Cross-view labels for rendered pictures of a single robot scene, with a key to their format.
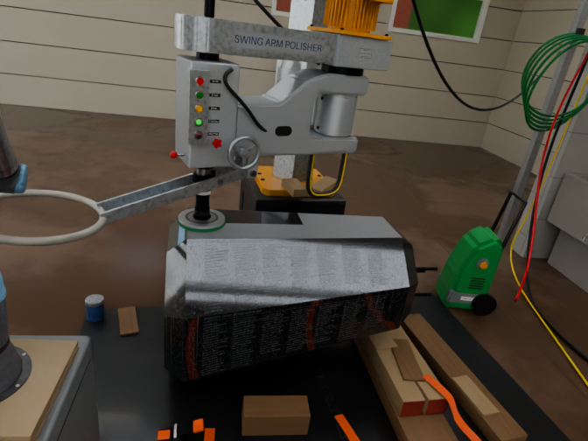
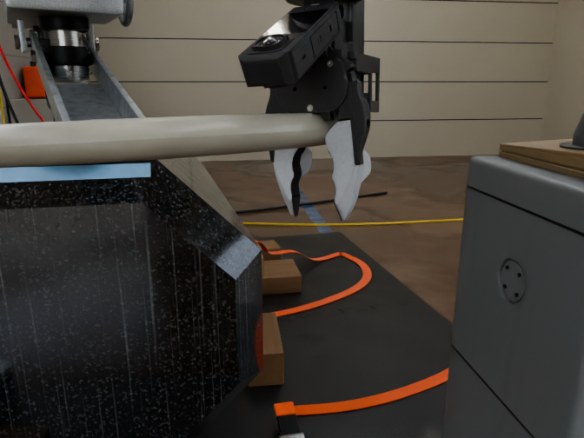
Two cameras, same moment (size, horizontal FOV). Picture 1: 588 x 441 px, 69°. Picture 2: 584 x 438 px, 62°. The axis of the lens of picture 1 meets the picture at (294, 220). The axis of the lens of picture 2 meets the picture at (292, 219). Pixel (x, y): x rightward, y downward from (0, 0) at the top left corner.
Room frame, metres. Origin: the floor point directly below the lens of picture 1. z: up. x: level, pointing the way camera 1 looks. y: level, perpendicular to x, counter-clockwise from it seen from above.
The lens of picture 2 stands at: (1.24, 1.54, 1.00)
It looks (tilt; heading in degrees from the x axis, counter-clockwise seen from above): 16 degrees down; 273
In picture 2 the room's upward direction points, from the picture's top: straight up
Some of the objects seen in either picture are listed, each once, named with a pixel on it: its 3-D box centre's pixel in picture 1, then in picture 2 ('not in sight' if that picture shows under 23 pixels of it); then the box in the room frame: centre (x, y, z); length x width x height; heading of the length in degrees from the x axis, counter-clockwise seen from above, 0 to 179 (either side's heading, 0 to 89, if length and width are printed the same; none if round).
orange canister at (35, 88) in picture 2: not in sight; (41, 81); (3.67, -2.81, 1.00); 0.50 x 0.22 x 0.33; 101
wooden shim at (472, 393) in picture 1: (474, 395); not in sight; (1.70, -1.05, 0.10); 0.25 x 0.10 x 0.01; 21
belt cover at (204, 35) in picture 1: (286, 47); not in sight; (1.98, 0.13, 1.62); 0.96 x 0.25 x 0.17; 122
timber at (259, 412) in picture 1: (275, 415); (262, 347); (1.43, -0.03, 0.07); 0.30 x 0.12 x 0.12; 100
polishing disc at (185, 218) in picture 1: (201, 218); not in sight; (1.79, 0.43, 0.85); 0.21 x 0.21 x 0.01
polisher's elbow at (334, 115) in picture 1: (335, 113); not in sight; (2.14, -0.13, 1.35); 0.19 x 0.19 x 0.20
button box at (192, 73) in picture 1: (198, 108); not in sight; (1.66, 0.43, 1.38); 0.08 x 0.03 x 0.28; 122
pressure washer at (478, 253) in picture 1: (477, 250); not in sight; (2.75, -1.32, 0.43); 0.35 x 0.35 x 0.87; 3
